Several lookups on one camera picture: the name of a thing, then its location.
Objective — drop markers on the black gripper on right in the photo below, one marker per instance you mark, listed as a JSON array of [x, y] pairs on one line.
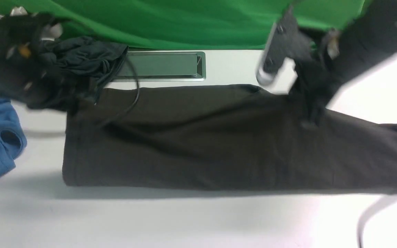
[[313, 54]]

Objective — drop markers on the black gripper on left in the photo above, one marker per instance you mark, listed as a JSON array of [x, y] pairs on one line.
[[40, 85]]

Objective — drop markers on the gray robot arm on right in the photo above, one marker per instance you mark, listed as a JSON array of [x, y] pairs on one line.
[[367, 40]]

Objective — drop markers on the white crumpled garment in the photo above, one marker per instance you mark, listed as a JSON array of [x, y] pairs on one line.
[[50, 33]]

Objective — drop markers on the dark gray long-sleeve top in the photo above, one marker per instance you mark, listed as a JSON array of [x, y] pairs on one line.
[[232, 137]]

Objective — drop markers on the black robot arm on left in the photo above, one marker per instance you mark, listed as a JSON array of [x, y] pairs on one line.
[[25, 30]]

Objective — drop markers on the green backdrop cloth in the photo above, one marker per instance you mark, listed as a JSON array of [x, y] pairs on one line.
[[164, 24]]

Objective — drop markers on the metal table cable hatch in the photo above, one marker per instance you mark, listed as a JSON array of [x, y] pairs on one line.
[[168, 66]]

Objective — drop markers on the dark teal crumpled garment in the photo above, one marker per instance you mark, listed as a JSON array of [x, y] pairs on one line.
[[84, 66]]

